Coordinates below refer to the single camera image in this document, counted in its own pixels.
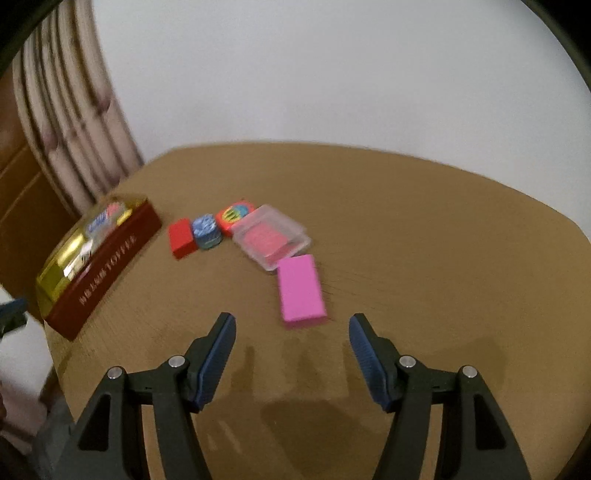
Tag brown wooden door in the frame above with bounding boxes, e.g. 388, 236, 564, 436
1, 59, 79, 321

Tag beige patterned curtain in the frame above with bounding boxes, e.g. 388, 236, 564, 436
11, 1, 143, 215

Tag blue patterned small block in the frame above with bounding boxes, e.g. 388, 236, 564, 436
191, 214, 222, 250

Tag red round-patterned tin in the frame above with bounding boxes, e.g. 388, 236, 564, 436
214, 199, 256, 237

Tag red rectangular block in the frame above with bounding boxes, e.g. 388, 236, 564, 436
167, 218, 198, 260

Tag pink rectangular block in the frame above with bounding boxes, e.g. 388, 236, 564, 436
276, 254, 328, 328

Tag dark red gold tin box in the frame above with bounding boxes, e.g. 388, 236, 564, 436
35, 194, 162, 341

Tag clear case with red cards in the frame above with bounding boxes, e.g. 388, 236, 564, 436
231, 205, 311, 272

